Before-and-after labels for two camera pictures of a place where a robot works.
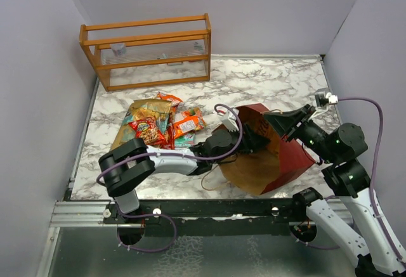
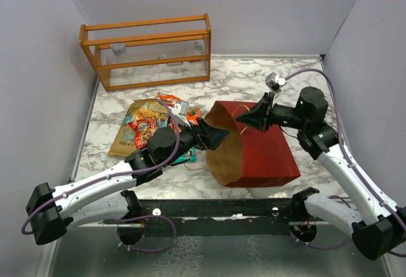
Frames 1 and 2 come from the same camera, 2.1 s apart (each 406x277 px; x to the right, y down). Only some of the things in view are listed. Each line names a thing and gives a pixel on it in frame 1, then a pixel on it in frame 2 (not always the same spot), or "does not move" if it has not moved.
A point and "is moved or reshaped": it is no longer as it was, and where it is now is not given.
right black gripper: [286, 122] -> [259, 115]
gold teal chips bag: [141, 109] does not move
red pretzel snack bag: [147, 129] does not move
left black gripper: [252, 142] -> [207, 137]
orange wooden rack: [150, 53] does not move
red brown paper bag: [267, 168] is moved or reshaped
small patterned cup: [118, 49] does not move
